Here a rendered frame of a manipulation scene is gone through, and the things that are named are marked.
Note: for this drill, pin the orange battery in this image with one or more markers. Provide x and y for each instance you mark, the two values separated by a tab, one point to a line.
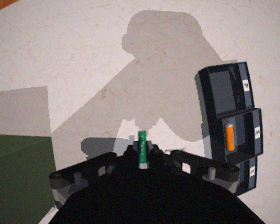
229	136

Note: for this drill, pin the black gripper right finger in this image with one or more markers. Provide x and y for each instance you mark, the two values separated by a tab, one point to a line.
223	174

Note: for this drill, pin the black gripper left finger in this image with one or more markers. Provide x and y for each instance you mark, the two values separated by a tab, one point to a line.
67	181

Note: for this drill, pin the dark grey rack of three labelled bins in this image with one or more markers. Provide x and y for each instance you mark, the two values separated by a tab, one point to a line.
224	98

